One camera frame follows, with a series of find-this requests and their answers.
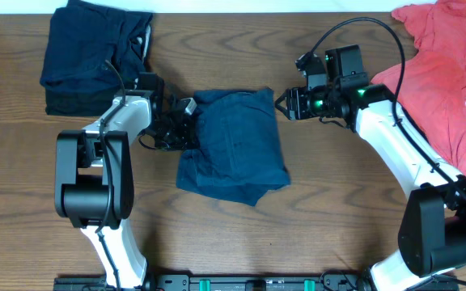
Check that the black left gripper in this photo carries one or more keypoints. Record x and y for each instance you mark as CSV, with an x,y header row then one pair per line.
x,y
180,122

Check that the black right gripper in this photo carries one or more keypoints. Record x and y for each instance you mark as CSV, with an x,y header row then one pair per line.
x,y
294,103

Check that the blue denim shorts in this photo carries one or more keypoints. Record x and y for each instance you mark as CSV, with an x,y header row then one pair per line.
x,y
239,157

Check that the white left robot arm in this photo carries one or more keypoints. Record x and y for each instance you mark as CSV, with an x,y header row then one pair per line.
x,y
94,181

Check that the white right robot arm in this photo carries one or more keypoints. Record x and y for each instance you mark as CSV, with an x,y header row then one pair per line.
x,y
432,234

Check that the folded black garment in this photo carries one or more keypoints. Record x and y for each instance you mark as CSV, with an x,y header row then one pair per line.
x,y
79,96

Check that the folded navy shorts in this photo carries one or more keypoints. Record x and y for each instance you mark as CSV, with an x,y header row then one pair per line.
x,y
89,45

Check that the red t-shirt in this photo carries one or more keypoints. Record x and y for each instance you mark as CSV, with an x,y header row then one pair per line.
x,y
433,82

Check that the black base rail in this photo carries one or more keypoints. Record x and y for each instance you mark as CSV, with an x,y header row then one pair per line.
x,y
332,281

